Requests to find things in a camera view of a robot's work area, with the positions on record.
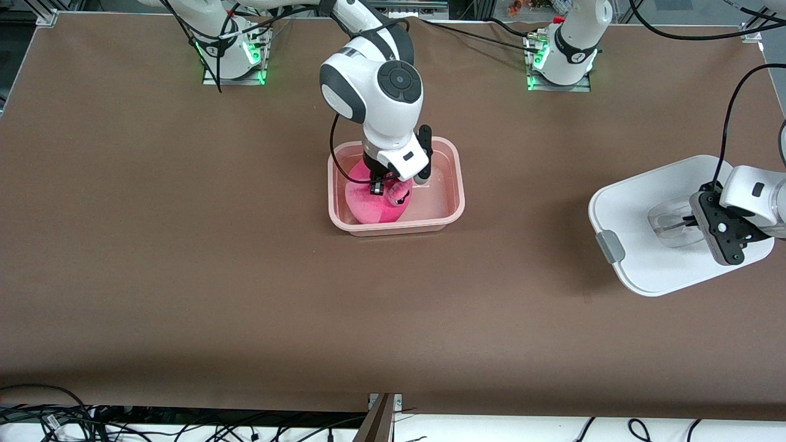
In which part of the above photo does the black cable on table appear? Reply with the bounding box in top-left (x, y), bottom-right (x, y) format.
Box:
top-left (419, 17), bottom-right (536, 56)

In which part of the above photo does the black looped floor cable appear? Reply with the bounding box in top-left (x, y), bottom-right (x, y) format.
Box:
top-left (0, 384), bottom-right (94, 442)

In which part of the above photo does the grey lid latch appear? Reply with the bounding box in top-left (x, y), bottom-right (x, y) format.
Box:
top-left (597, 230), bottom-right (626, 265)

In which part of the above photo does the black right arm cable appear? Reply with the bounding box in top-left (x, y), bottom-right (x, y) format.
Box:
top-left (161, 0), bottom-right (411, 185)

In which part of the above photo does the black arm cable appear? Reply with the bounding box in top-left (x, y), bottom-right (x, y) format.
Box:
top-left (626, 0), bottom-right (786, 179)
top-left (161, 0), bottom-right (411, 185)

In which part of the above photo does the white box lid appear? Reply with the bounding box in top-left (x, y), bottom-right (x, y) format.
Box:
top-left (588, 155), bottom-right (776, 298)

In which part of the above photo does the metal background device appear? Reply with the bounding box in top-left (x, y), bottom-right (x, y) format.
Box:
top-left (368, 0), bottom-right (449, 17)

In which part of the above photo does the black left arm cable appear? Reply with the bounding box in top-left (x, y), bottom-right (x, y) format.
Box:
top-left (626, 0), bottom-right (786, 179)

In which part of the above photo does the pink plastic storage box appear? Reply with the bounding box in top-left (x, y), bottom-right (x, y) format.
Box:
top-left (327, 137), bottom-right (465, 237)

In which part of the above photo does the pink round plush toy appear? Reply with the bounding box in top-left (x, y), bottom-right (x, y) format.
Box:
top-left (345, 158), bottom-right (413, 223)

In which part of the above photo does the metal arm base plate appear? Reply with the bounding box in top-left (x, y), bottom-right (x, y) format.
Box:
top-left (203, 28), bottom-right (269, 87)
top-left (527, 37), bottom-right (592, 93)

